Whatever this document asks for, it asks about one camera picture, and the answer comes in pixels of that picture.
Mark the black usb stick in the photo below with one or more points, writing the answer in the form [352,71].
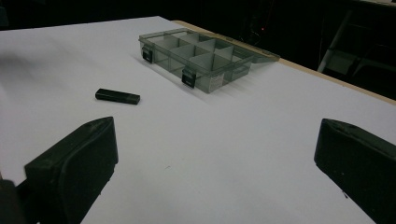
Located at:
[117,96]

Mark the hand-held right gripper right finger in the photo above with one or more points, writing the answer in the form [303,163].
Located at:
[361,161]

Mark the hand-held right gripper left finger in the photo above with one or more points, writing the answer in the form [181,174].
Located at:
[73,165]

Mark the clear grey compartment box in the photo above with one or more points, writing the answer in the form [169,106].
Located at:
[199,59]

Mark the metal stand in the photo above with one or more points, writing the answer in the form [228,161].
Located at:
[342,43]

